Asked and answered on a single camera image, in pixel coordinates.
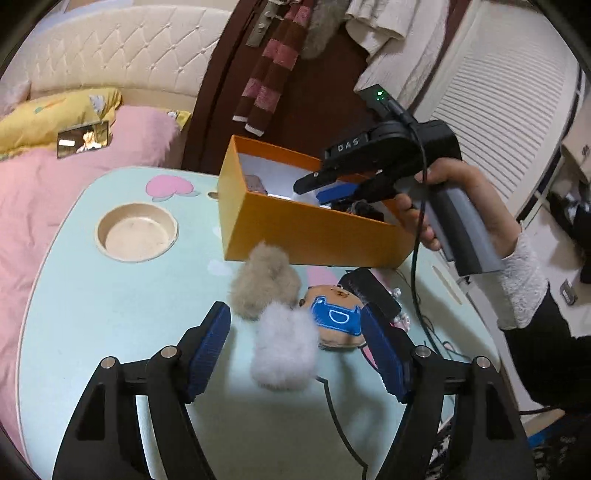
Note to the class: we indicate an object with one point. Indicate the small brown item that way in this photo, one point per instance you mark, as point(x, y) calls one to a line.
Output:
point(256, 183)

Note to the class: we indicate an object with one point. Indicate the person's right hand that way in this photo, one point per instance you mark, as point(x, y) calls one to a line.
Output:
point(480, 184)

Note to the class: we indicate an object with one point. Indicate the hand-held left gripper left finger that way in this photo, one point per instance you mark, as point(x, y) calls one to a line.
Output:
point(210, 350)

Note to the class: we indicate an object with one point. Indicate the black case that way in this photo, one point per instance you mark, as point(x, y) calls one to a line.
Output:
point(369, 290)

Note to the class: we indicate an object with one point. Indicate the cream tufted headboard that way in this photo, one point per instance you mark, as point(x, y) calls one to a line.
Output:
point(134, 50)

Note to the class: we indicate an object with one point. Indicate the white fur pompom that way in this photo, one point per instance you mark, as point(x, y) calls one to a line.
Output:
point(284, 350)

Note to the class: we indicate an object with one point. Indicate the bear plush with blue overalls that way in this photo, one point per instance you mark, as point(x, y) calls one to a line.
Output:
point(337, 318)

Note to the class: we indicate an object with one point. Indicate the orange cardboard box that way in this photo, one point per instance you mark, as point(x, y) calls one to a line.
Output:
point(300, 235)

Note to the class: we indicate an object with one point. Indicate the dark cloth item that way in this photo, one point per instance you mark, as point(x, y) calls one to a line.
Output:
point(365, 211)

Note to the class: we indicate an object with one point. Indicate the white knit sweater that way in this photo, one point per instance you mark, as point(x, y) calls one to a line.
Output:
point(383, 23)

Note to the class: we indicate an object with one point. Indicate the yellow pillow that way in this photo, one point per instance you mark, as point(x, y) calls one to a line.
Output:
point(51, 115)

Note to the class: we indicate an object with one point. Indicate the grey fur piece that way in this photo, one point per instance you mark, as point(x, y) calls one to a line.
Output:
point(321, 27)

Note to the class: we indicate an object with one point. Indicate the dark cloth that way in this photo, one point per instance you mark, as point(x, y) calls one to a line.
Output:
point(572, 212)

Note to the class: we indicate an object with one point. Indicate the brown pink striped scarf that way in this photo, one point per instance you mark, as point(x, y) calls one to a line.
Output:
point(272, 55)

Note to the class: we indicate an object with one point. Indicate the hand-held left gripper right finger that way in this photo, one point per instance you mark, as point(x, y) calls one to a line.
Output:
point(383, 355)

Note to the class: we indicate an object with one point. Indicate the beige fur pompom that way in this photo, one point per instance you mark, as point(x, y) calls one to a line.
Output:
point(263, 281)

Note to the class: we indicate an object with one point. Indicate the rectangular photo card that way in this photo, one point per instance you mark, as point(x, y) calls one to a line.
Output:
point(84, 139)

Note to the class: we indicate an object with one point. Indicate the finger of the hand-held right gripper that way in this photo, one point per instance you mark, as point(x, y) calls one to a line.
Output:
point(323, 176)
point(339, 193)

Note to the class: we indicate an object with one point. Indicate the white louvered door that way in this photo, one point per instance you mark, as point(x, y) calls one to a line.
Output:
point(503, 106)

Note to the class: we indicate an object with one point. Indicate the pink blanket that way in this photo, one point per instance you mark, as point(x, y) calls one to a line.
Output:
point(41, 221)

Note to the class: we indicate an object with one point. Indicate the dark brown door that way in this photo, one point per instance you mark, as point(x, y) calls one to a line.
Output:
point(217, 92)

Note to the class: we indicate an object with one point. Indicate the person's right forearm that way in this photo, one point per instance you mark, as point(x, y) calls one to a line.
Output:
point(549, 341)

